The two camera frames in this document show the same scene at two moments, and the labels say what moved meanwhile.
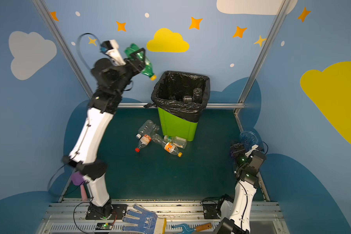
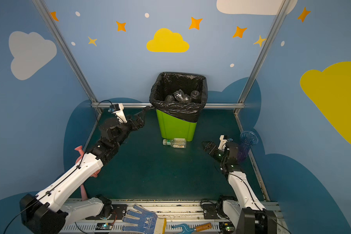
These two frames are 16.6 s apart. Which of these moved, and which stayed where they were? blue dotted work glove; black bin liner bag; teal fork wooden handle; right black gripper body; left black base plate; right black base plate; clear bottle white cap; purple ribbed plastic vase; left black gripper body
Moved: clear bottle white cap; left black gripper body; right black gripper body
Stayed: teal fork wooden handle; black bin liner bag; right black base plate; purple ribbed plastic vase; left black base plate; blue dotted work glove
